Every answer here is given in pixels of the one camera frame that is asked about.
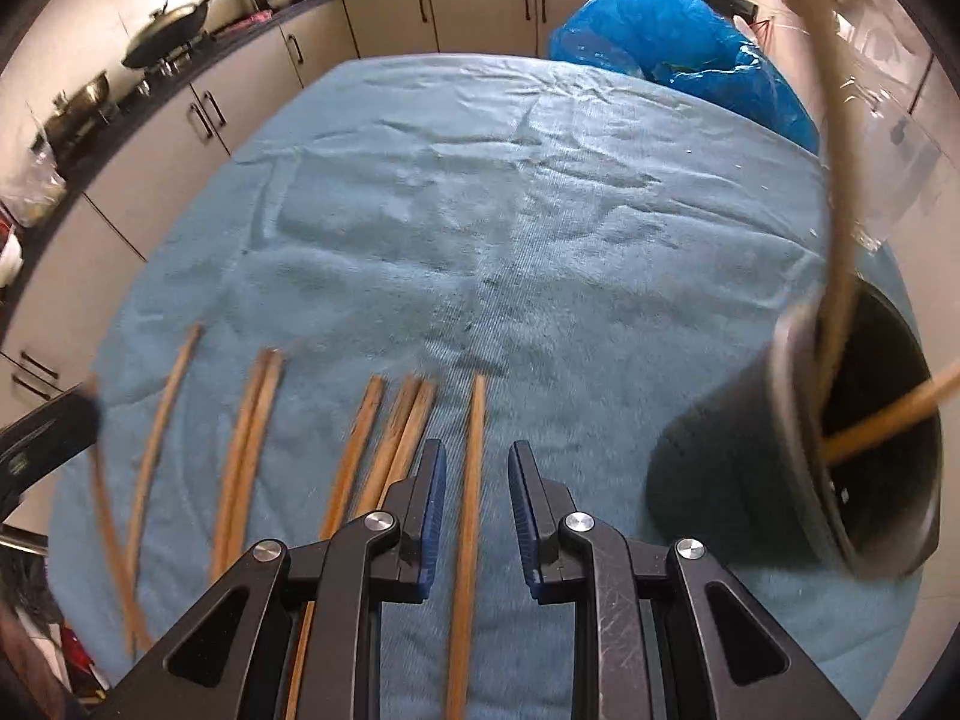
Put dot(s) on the blue plastic bag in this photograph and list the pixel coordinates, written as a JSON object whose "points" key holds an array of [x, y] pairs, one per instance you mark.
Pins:
{"points": [[652, 30]]}

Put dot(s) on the pink cloth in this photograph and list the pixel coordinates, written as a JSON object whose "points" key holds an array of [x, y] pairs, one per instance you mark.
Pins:
{"points": [[251, 21]]}

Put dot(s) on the black utensil cup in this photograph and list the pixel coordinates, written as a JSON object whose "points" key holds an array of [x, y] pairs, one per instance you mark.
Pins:
{"points": [[720, 465]]}

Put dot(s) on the clear plastic bag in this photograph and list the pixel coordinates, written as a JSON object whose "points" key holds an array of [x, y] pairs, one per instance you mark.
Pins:
{"points": [[34, 187]]}

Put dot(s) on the bunch of wooden chopsticks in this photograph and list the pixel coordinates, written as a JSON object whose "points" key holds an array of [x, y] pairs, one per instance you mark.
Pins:
{"points": [[474, 465]]}

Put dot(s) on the light wooden chopstick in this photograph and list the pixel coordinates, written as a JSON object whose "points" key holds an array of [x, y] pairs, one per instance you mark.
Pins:
{"points": [[838, 202], [892, 420], [111, 532]]}

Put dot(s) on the blue towel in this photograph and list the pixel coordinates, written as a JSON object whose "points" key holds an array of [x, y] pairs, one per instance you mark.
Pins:
{"points": [[487, 240]]}

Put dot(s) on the gas stove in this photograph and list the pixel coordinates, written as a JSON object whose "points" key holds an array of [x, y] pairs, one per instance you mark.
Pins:
{"points": [[169, 64]]}

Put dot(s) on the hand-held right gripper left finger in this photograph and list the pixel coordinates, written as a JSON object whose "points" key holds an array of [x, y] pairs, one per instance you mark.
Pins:
{"points": [[433, 517]]}

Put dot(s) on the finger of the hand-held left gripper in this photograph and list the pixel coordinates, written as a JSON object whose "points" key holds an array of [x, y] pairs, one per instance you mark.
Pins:
{"points": [[52, 427]]}

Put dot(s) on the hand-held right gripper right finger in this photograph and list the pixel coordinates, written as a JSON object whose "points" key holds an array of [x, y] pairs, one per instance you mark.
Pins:
{"points": [[519, 517]]}

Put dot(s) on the steel pan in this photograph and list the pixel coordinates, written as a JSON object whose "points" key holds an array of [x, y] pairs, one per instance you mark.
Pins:
{"points": [[79, 101]]}

